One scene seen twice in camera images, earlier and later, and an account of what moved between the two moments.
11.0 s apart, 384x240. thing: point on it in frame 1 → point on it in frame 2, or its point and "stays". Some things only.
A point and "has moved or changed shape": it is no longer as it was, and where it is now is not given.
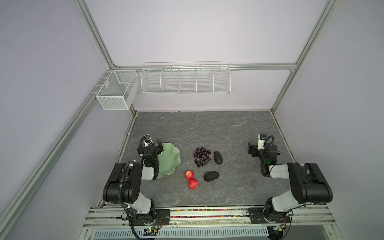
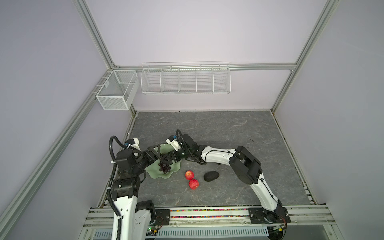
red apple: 193,184 stays
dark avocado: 211,175 stays
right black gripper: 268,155 → 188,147
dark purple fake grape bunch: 202,156 has moved or changed shape
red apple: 189,175 stays
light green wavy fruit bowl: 169,159 stays
